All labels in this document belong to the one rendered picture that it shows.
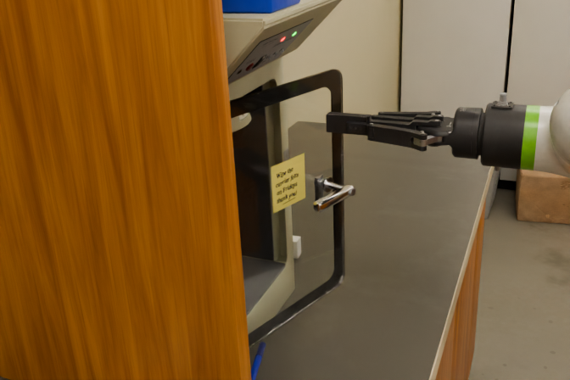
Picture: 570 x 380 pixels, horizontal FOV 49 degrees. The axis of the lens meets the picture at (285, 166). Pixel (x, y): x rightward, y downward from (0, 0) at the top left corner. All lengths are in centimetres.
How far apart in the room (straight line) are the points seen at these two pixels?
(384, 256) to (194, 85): 77
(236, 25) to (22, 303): 54
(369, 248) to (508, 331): 151
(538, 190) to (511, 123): 276
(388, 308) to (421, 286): 10
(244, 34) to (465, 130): 36
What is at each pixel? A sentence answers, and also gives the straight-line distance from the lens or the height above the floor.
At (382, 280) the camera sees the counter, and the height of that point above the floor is 94.
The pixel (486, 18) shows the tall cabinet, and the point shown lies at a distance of 383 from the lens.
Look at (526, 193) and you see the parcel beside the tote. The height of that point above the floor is 17.
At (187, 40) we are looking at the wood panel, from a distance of 70.
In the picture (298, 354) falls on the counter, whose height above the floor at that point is 94.
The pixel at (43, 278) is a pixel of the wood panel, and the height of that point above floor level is 115.
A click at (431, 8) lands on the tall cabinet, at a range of 387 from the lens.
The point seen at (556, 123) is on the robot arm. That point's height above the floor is 138.
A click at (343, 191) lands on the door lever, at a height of 121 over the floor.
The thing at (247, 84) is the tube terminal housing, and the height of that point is 138.
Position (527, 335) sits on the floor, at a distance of 283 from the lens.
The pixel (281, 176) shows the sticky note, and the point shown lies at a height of 125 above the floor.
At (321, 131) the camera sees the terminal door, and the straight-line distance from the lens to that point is 101.
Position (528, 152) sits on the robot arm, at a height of 130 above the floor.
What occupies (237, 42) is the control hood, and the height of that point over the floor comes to 148.
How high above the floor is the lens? 161
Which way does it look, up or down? 21 degrees down
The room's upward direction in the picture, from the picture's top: 3 degrees counter-clockwise
